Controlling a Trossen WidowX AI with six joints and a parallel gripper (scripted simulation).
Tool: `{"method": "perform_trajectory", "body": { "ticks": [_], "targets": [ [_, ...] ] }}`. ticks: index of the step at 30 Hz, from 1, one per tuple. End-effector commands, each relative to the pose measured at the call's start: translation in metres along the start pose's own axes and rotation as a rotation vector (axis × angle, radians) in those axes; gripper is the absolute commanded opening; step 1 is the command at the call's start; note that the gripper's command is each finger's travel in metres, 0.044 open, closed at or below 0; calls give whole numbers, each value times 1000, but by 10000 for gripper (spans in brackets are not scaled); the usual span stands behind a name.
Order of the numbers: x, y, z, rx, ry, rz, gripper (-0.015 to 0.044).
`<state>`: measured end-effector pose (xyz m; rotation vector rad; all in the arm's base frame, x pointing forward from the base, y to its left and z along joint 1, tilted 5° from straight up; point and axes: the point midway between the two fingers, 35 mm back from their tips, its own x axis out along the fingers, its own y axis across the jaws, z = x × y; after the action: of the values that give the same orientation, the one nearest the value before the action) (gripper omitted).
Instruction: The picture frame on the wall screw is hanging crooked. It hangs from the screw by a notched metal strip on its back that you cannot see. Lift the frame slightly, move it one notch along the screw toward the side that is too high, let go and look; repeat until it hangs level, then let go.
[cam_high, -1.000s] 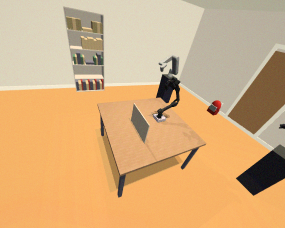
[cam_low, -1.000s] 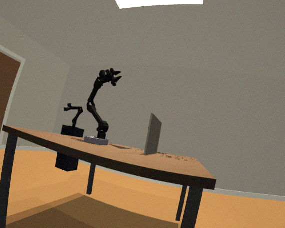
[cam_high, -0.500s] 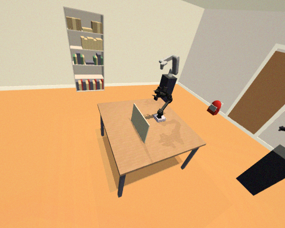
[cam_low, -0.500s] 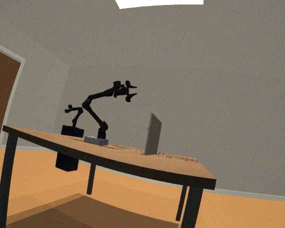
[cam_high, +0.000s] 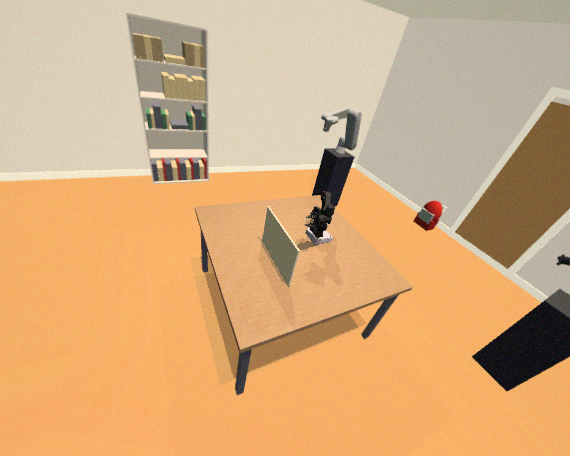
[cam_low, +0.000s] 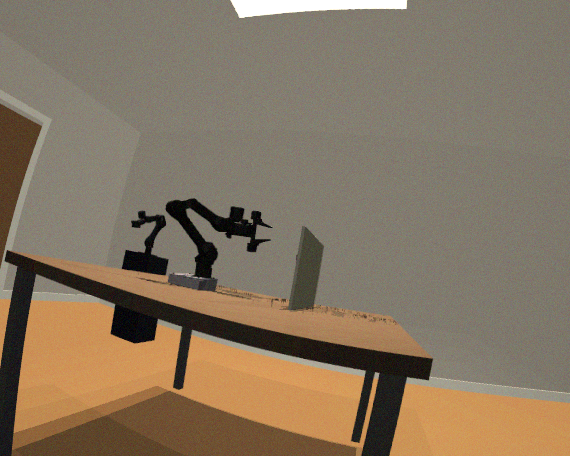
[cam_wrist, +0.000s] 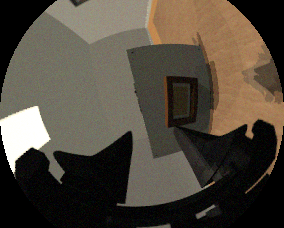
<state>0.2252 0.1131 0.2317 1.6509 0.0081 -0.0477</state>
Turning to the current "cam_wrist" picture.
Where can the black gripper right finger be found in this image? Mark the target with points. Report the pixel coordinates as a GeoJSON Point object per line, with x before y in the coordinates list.
{"type": "Point", "coordinates": [205, 152]}

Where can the dark brown picture frame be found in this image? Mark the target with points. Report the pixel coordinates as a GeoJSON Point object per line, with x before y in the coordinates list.
{"type": "Point", "coordinates": [180, 100]}

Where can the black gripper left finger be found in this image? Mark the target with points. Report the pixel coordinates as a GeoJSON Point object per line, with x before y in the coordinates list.
{"type": "Point", "coordinates": [110, 167]}

